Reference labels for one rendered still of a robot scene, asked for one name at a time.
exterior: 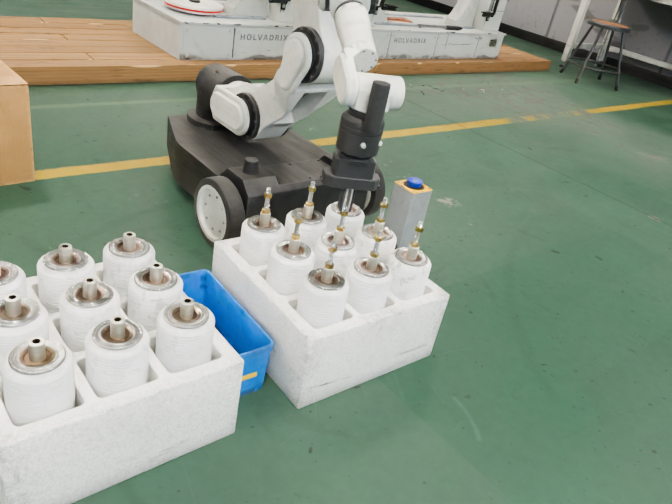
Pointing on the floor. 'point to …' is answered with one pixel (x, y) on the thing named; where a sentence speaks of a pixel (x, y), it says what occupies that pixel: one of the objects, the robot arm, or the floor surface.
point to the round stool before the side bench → (606, 49)
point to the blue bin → (232, 326)
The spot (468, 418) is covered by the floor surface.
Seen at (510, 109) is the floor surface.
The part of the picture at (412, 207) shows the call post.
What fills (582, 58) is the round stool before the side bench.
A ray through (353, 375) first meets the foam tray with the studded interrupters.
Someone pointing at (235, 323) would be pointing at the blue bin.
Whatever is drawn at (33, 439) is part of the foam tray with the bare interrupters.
